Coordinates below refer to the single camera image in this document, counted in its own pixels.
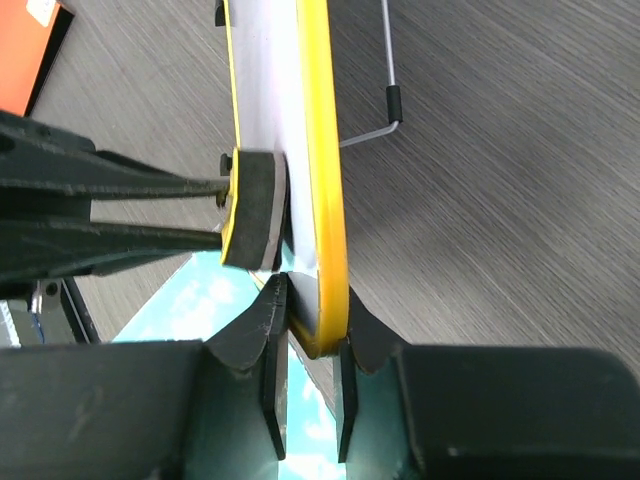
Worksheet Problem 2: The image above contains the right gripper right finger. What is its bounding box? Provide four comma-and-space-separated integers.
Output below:
335, 296, 639, 479

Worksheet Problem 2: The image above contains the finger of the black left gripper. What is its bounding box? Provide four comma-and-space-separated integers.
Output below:
1, 219, 222, 300
1, 111, 229, 200

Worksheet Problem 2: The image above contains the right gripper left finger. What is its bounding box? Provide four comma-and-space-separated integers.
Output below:
1, 274, 289, 479

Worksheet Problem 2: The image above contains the yellow-framed whiteboard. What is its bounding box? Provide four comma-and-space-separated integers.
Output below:
224, 1, 349, 358

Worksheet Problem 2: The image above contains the teal plastic cutting board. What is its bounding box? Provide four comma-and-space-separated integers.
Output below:
115, 253, 346, 480

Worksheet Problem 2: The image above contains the orange folder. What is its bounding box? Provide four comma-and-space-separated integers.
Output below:
0, 0, 74, 116

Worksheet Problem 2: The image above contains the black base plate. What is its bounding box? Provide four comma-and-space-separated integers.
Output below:
1, 278, 101, 348

